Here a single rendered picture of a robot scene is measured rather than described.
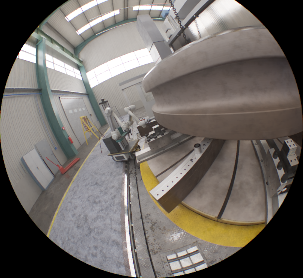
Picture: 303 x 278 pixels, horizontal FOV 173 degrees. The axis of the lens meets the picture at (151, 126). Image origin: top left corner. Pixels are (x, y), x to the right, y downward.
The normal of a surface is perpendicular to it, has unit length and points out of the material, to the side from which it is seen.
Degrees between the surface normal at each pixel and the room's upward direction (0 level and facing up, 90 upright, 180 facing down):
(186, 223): 0
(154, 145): 90
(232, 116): 90
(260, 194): 0
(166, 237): 0
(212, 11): 90
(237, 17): 90
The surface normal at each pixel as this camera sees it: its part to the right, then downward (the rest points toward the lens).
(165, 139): 0.19, 0.25
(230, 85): -0.68, 0.47
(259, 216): -0.37, -0.88
